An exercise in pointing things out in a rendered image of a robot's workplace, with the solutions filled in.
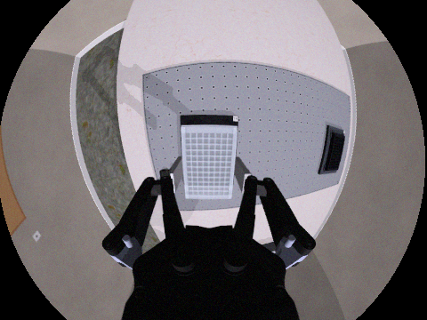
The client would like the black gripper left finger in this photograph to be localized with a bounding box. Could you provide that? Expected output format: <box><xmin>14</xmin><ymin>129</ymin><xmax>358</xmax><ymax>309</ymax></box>
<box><xmin>102</xmin><ymin>156</ymin><xmax>196</xmax><ymax>272</ymax></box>

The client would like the white well plate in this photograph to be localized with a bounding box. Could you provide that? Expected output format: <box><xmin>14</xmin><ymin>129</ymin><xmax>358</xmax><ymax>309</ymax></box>
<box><xmin>181</xmin><ymin>124</ymin><xmax>238</xmax><ymax>199</ymax></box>

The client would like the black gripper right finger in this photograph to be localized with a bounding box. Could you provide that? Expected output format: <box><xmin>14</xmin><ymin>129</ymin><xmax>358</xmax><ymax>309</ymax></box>
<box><xmin>223</xmin><ymin>156</ymin><xmax>316</xmax><ymax>272</ymax></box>

